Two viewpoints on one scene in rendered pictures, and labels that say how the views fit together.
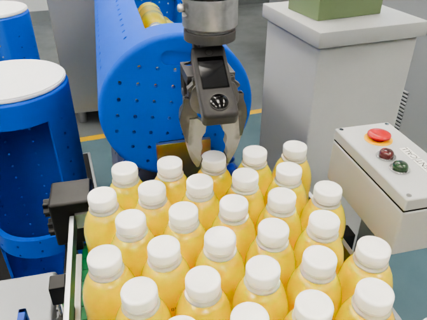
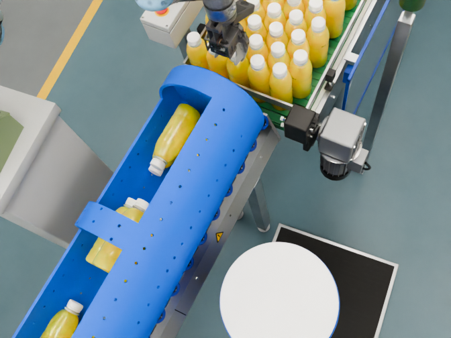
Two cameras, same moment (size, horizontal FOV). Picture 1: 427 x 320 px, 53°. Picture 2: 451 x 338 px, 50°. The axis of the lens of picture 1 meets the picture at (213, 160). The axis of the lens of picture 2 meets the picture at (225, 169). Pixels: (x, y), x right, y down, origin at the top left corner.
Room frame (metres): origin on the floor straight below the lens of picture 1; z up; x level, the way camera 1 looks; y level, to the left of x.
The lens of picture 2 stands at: (1.09, 0.64, 2.21)
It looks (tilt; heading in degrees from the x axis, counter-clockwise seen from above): 67 degrees down; 241
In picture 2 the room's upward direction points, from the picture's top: 21 degrees counter-clockwise
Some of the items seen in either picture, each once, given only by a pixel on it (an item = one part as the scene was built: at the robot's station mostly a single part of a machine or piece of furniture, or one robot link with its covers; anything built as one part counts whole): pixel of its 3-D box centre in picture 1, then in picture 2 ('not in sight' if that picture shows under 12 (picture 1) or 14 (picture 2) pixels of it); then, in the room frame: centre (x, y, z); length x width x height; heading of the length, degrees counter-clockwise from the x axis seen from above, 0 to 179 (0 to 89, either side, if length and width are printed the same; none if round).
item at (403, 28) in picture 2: not in sight; (376, 115); (0.22, 0.32, 0.55); 0.04 x 0.04 x 1.10; 14
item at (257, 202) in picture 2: not in sight; (258, 206); (0.73, 0.14, 0.31); 0.06 x 0.06 x 0.63; 14
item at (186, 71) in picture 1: (208, 68); (223, 29); (0.60, 0.01, 1.22); 0.09 x 0.08 x 0.12; 14
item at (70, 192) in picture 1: (77, 214); (298, 125); (0.59, 0.24, 0.95); 0.10 x 0.07 x 0.10; 104
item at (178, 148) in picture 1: (183, 167); not in sight; (0.68, 0.06, 0.99); 0.10 x 0.02 x 0.12; 104
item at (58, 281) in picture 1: (62, 300); (329, 79); (0.41, 0.22, 0.94); 0.03 x 0.02 x 0.08; 14
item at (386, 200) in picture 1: (389, 181); (174, 9); (0.55, -0.27, 1.05); 0.20 x 0.10 x 0.10; 14
